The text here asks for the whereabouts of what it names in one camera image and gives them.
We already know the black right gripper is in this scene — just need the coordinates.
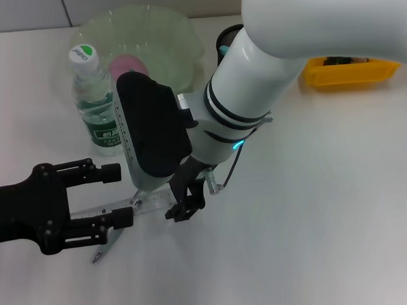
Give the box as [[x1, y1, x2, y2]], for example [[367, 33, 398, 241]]
[[162, 155, 215, 224]]

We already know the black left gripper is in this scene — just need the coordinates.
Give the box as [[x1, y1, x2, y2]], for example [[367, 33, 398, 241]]
[[0, 156, 136, 259]]

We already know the pink peach toy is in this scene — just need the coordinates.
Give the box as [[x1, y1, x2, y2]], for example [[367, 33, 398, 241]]
[[108, 53, 149, 78]]

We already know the clear bottle green label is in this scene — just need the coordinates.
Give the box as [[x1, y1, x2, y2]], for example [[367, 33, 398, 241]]
[[67, 42, 123, 158]]

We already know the green plastic wrapper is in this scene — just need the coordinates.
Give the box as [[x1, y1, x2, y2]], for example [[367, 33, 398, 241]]
[[322, 54, 370, 67]]

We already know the clear plastic ruler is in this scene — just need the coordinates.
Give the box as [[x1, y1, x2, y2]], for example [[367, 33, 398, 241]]
[[68, 188, 176, 221]]

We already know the silver ballpoint pen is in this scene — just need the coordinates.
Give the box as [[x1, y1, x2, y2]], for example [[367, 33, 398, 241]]
[[87, 189, 152, 265]]

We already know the green glass fruit bowl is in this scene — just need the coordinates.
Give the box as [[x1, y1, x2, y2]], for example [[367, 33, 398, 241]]
[[66, 0, 208, 99]]

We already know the black mesh pen holder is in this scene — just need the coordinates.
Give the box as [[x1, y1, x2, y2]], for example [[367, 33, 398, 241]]
[[215, 23, 247, 66]]

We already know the yellow plastic bin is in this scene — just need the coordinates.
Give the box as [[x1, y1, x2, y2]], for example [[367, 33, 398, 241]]
[[302, 51, 404, 93]]

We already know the grey right gripper cable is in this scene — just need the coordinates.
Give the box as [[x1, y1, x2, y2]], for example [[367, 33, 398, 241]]
[[201, 110, 278, 196]]

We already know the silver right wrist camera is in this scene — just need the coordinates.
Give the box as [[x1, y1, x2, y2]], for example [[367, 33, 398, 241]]
[[112, 67, 198, 194]]

